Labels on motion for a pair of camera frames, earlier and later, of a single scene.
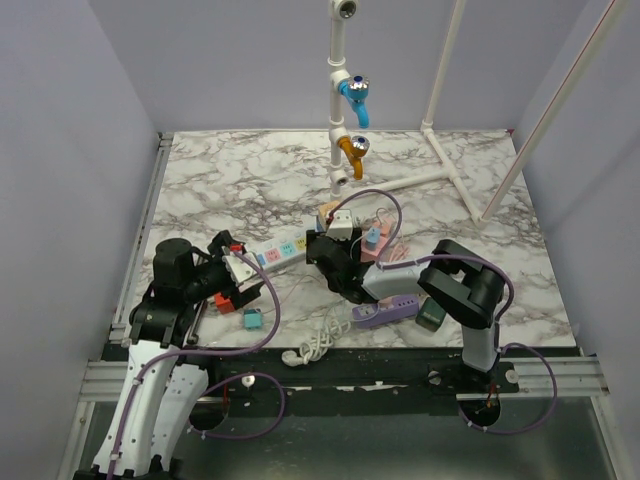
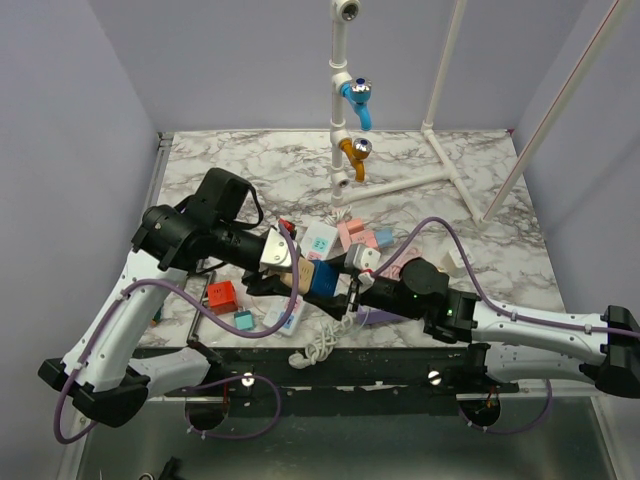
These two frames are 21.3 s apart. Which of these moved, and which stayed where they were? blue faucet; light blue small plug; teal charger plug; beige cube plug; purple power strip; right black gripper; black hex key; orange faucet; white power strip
Moved: right black gripper; white power strip; beige cube plug; teal charger plug; light blue small plug
Stayed: blue faucet; orange faucet; black hex key; purple power strip
